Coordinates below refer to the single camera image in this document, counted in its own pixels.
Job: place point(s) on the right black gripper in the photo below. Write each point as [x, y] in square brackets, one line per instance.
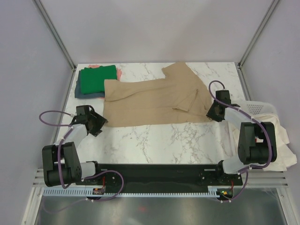
[211, 115]

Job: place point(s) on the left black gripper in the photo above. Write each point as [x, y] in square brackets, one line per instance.
[100, 122]

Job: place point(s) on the tan t shirt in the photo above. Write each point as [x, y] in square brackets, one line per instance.
[179, 97]

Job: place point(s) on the cream t shirt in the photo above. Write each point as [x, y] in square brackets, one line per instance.
[285, 157]

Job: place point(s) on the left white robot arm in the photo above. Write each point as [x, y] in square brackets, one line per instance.
[61, 164]

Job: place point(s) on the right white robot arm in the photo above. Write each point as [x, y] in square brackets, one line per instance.
[256, 147]

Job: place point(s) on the folded blue t shirt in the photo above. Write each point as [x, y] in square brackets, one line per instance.
[80, 95]

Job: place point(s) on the folded green t shirt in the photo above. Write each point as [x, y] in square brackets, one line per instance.
[92, 80]

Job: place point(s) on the white plastic basket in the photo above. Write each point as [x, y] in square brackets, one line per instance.
[253, 108]

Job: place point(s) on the folded pink t shirt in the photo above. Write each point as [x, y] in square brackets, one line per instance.
[119, 73]

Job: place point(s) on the white cable duct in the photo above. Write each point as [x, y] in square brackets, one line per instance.
[101, 192]

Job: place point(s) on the right aluminium frame post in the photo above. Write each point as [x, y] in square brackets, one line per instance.
[267, 16]

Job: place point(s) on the aluminium frame post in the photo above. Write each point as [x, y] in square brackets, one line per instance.
[49, 23]
[267, 16]

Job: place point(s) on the left aluminium frame post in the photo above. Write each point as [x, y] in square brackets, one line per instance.
[49, 23]

